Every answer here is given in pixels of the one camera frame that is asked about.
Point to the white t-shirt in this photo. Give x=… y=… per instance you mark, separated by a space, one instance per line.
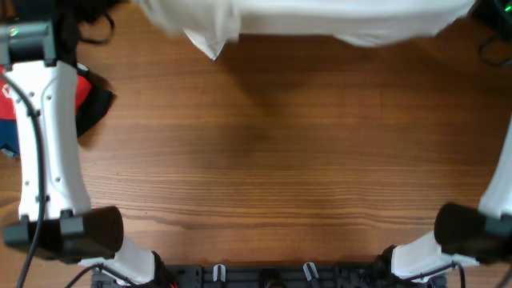
x=210 y=24

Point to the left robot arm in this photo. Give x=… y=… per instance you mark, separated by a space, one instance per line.
x=56 y=219

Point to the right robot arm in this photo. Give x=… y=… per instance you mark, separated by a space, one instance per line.
x=461 y=237

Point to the black folded garment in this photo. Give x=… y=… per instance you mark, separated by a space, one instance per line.
x=96 y=106

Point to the red folded shirt with logo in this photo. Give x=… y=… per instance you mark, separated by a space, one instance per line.
x=82 y=90

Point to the navy blue folded garment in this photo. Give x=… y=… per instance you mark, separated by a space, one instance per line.
x=9 y=138

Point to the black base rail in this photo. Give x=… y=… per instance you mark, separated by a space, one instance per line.
x=345 y=275

